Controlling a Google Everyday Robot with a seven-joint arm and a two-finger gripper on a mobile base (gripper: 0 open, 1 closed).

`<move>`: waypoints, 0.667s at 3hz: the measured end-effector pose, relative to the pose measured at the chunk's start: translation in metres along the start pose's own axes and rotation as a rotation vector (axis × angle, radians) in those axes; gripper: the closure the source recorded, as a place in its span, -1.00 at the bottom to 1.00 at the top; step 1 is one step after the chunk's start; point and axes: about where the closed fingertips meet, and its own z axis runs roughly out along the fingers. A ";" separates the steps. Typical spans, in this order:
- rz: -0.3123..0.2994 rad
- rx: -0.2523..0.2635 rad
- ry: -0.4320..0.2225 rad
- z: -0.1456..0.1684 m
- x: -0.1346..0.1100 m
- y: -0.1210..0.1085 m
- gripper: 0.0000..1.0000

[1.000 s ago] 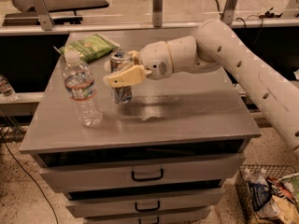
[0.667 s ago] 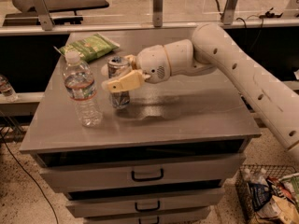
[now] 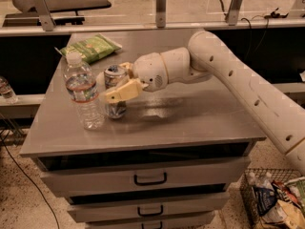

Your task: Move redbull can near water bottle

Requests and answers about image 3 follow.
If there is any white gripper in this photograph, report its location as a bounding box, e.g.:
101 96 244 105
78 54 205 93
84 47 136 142
105 52 168 104

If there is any redbull can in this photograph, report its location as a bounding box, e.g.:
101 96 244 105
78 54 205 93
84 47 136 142
104 65 127 119

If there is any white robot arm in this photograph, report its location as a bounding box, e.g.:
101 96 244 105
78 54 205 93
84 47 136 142
105 31 305 175

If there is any clear plastic water bottle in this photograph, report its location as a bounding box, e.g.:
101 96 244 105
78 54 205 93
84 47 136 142
62 52 105 130

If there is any small bottle on left ledge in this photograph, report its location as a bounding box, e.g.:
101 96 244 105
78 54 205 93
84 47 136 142
0 76 18 104

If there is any plastic bottle in basket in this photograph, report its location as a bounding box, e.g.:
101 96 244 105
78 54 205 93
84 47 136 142
254 172 273 190

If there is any green chip bag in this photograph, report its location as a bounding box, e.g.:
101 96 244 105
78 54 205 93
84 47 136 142
55 33 122 64

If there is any grey drawer cabinet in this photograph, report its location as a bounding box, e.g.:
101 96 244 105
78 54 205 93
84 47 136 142
19 28 267 229

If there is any black chair base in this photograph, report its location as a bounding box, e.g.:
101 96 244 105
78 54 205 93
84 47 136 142
3 0 112 27

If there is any dark blue snack bag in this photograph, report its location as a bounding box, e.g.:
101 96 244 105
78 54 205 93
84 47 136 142
254 187 277 217

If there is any middle metal bracket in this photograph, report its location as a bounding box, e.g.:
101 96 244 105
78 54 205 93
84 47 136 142
155 0 167 28

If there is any metal bracket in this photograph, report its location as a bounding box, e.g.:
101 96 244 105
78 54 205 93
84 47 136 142
155 0 167 28
225 0 243 26
33 0 55 31

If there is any top drawer with black handle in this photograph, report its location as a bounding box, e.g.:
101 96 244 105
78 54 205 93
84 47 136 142
41 156 250 198

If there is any drawer with black handle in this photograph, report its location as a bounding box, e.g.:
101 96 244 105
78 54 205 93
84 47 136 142
68 192 229 223
41 156 250 198
85 211 214 229

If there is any right metal bracket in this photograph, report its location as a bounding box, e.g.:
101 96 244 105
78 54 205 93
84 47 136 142
225 0 243 26

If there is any left metal bracket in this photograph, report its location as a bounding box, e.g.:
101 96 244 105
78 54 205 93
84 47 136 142
33 0 55 31

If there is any middle drawer with black handle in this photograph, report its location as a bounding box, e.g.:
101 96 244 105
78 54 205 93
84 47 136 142
68 192 229 223

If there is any black floor cable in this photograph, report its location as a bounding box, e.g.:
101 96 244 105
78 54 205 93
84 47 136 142
0 134 61 229

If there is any bottom drawer with black handle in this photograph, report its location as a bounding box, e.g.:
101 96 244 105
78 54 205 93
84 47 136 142
85 211 214 229

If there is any wire basket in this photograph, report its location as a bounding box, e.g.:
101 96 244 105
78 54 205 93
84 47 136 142
240 168 305 229

